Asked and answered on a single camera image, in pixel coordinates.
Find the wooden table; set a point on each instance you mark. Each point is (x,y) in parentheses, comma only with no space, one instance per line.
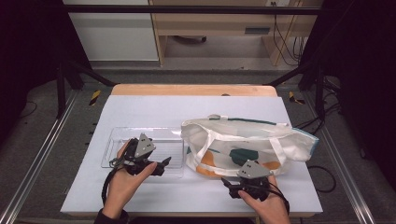
(186,90)

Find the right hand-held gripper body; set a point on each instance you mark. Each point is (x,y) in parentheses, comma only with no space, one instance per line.
(252,170)

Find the white patterned tote bag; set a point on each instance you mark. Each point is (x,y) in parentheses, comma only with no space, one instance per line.
(236,140)

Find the white cabinet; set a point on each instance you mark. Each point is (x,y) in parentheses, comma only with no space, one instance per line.
(115,34)

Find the light wooden desk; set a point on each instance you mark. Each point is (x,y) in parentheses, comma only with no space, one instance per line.
(218,23)

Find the clear plastic tray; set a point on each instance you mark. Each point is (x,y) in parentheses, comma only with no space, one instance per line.
(168,140)

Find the pale blue table mat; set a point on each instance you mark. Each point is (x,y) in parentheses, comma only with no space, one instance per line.
(186,109)

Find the person's left hand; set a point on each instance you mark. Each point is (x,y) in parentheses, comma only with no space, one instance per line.
(121,186)

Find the black metal stand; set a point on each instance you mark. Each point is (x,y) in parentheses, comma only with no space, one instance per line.
(61,90)
(320,93)

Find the black horizontal frame bar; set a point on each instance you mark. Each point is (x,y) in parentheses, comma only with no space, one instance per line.
(186,10)

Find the black curtain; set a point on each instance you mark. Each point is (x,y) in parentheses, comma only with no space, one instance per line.
(28,56)
(364,77)

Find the dark object under desk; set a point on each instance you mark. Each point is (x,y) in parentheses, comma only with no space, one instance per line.
(193,39)

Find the aluminium floor rail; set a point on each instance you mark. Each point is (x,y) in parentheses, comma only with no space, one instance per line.
(342,168)
(37,158)

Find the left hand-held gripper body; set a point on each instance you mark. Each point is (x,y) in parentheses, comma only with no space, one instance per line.
(144,146)

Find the person's right hand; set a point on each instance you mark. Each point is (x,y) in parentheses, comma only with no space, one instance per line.
(274,211)

